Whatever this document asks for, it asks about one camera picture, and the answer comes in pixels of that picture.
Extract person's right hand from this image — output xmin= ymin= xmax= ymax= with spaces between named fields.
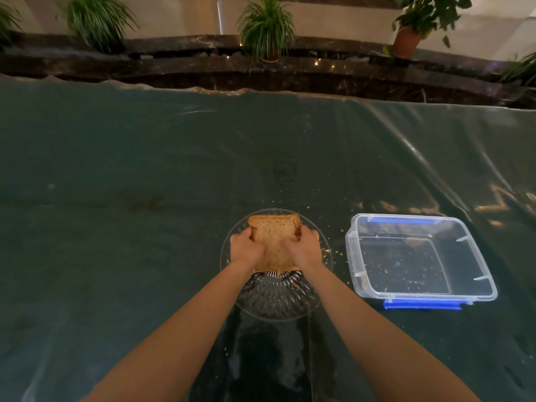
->
xmin=280 ymin=225 xmax=322 ymax=271

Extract person's left hand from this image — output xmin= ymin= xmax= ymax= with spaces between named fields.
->
xmin=230 ymin=228 xmax=266 ymax=266

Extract brown bread slice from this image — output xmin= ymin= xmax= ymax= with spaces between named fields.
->
xmin=248 ymin=213 xmax=302 ymax=274

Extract person's right forearm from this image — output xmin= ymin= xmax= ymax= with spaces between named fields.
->
xmin=298 ymin=264 xmax=482 ymax=402

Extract person's left forearm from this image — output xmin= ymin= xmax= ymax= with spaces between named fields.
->
xmin=80 ymin=261 xmax=254 ymax=402

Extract clear glass plate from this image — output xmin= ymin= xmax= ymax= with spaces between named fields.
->
xmin=220 ymin=209 xmax=333 ymax=322

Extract clear plastic container blue clips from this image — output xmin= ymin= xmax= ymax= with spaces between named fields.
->
xmin=345 ymin=213 xmax=498 ymax=310

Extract clear plastic table cover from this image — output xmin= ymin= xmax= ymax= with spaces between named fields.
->
xmin=0 ymin=73 xmax=536 ymax=402

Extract dark marble ledge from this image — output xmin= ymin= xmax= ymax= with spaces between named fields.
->
xmin=0 ymin=31 xmax=536 ymax=110

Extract spider plant in pot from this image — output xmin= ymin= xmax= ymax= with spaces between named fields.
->
xmin=237 ymin=0 xmax=297 ymax=63
xmin=0 ymin=0 xmax=23 ymax=51
xmin=499 ymin=52 xmax=536 ymax=88
xmin=63 ymin=0 xmax=141 ymax=52

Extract leafy plant in terracotta pot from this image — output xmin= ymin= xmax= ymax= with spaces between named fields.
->
xmin=382 ymin=0 xmax=474 ymax=59

